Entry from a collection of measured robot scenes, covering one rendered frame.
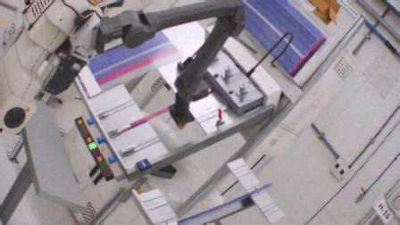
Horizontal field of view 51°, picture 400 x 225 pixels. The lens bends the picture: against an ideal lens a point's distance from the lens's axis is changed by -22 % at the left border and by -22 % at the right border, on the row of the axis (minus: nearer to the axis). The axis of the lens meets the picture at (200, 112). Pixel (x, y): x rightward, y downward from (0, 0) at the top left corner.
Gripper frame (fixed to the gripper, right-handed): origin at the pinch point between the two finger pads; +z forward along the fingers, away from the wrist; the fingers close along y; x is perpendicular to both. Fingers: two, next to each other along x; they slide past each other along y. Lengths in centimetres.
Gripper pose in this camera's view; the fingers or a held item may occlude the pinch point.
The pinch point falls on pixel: (180, 126)
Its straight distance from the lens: 214.0
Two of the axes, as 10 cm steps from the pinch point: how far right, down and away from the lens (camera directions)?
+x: -8.6, 3.7, -3.7
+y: -5.1, -7.0, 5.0
